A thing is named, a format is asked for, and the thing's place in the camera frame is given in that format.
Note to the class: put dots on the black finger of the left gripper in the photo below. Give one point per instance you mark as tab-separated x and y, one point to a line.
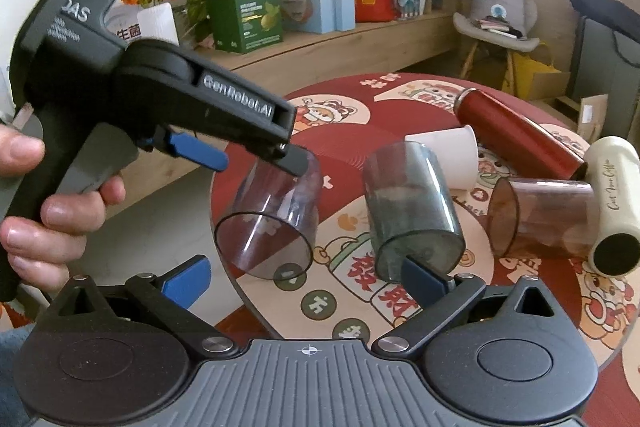
291	159

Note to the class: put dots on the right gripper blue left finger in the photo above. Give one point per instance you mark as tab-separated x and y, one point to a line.
166	301

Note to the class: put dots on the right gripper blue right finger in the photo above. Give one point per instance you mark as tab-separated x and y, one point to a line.
445	302

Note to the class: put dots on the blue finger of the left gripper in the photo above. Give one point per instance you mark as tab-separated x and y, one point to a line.
186	146

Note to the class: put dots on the smoky purple transparent cup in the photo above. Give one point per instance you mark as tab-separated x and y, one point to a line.
269	229

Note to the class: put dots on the grey-blue transparent cup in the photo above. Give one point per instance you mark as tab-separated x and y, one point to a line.
411	212

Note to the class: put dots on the brown transparent cup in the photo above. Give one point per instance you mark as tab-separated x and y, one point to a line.
542	218

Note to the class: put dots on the white paper cup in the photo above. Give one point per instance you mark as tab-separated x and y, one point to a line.
456	151

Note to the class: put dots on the person's left hand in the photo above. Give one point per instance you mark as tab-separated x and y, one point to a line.
40	251

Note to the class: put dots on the red round cartoon table mat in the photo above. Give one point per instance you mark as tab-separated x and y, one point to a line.
544	330

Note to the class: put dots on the white probiotic display box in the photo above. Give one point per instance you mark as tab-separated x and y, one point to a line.
122	21

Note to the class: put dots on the white ribbed vase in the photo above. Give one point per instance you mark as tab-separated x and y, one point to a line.
157	22

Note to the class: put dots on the green product box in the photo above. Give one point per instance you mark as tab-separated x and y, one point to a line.
243	26

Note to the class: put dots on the long wooden sideboard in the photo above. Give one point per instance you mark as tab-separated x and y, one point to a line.
300	61

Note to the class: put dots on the red metal thermos bottle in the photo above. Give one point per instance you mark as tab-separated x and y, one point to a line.
529	148

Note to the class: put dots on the grey shell chair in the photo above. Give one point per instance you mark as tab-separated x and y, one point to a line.
496	31

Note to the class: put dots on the cream coffee tumbler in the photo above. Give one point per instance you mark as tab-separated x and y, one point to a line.
612	206

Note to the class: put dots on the cardboard box on floor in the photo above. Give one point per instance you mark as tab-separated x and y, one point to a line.
589	114

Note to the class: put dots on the yellow paper bag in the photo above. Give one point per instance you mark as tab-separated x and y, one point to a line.
533	80

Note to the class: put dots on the grey printed cushion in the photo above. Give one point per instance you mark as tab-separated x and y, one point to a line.
513	11

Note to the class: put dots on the grey black shopping bag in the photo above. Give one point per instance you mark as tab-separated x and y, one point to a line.
605	61

